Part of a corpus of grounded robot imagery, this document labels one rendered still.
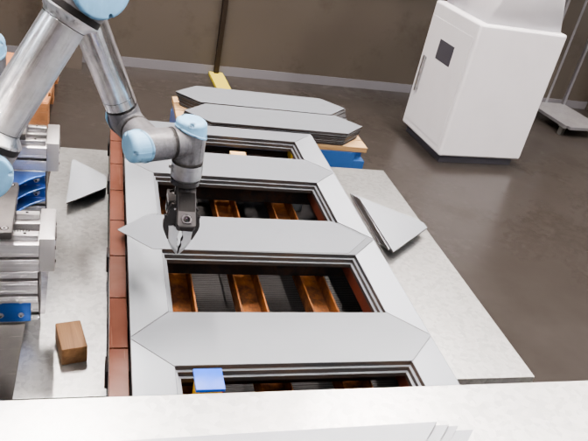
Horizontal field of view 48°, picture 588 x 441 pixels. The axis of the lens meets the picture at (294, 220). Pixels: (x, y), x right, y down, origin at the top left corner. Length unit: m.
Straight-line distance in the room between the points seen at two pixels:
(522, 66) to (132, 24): 3.04
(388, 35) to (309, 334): 4.87
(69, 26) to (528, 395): 1.09
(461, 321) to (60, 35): 1.32
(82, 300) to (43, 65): 0.78
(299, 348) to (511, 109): 3.85
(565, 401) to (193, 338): 0.78
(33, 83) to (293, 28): 4.71
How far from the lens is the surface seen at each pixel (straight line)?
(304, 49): 6.01
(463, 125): 5.00
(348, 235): 2.03
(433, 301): 2.04
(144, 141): 1.49
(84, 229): 2.18
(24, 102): 1.34
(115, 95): 1.56
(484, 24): 4.78
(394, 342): 1.66
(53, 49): 1.32
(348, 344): 1.61
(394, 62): 6.36
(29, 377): 1.68
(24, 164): 2.03
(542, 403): 1.35
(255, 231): 1.94
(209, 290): 2.18
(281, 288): 2.25
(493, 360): 1.91
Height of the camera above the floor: 1.85
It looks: 29 degrees down
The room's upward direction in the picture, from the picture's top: 12 degrees clockwise
